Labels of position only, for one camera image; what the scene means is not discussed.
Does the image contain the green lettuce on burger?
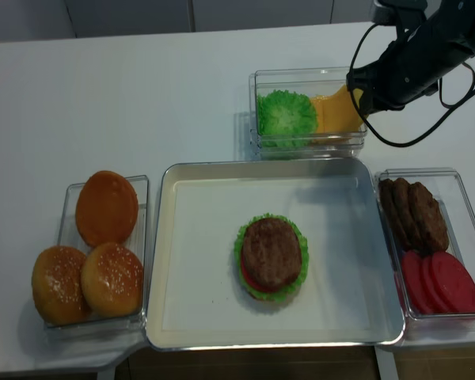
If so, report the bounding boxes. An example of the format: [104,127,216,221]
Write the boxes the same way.
[233,213,310,302]

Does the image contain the left red tomato slice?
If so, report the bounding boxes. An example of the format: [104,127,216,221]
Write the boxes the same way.
[401,250,435,315]

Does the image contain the brown patty on burger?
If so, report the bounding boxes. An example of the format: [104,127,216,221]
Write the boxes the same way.
[241,216,302,292]

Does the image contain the clear lettuce cheese container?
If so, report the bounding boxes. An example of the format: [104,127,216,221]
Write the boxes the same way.
[249,67,367,159]

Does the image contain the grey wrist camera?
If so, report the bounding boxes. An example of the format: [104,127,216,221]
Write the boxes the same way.
[370,0,428,28]

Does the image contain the white metal baking tray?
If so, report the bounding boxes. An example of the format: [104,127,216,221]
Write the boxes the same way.
[146,158,405,350]

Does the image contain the left brown meat patty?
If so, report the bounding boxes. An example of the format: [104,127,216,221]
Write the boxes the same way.
[378,179,411,250]

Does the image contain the right red tomato slice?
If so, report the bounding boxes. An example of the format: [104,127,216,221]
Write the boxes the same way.
[431,252,475,314]

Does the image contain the right brown meat patty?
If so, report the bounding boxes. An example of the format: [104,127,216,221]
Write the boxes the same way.
[408,182,450,253]

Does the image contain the red tomato on burger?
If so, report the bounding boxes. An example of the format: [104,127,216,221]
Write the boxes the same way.
[240,254,274,294]

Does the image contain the red tomato slice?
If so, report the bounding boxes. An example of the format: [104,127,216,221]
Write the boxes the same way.
[420,256,452,314]
[431,252,475,314]
[401,250,435,315]

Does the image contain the plain orange bun bottom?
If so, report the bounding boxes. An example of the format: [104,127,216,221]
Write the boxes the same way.
[75,170,139,247]

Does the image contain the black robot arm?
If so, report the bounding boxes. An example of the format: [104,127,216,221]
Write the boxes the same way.
[347,0,475,115]

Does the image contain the left sesame bun top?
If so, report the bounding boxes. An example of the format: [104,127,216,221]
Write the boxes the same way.
[31,245,91,326]

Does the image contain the right sesame bun top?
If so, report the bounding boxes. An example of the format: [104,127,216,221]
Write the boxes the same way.
[81,242,143,318]

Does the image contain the brown meat patty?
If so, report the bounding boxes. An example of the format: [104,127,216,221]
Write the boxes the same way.
[408,182,450,253]
[378,179,411,250]
[393,177,424,250]

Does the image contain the middle brown meat patty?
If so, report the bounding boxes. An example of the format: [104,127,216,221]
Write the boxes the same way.
[393,177,424,250]

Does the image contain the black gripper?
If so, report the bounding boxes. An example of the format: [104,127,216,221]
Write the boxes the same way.
[346,10,475,118]

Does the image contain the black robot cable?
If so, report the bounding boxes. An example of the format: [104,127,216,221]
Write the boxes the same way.
[347,21,475,148]

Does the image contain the sesame bun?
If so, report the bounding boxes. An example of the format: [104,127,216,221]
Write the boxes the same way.
[81,242,143,318]
[31,245,91,326]

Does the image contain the yellow cheese slice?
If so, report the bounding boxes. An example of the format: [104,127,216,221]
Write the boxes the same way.
[331,85,363,134]
[310,95,337,134]

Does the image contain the yellow cheese slice in container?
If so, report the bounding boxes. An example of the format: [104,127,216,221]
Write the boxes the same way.
[310,95,337,134]

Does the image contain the clear plastic bun container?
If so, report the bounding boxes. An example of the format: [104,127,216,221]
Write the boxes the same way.
[44,175,150,340]

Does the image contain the clear patty tomato container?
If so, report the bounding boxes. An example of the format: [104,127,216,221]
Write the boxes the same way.
[374,168,475,349]

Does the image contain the green lettuce in container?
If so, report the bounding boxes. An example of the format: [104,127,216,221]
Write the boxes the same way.
[256,90,318,135]

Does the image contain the middle red tomato slice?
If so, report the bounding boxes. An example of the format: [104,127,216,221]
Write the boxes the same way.
[420,256,452,314]

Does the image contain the burger bottom bun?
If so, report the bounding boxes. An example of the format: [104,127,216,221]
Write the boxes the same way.
[248,291,287,302]

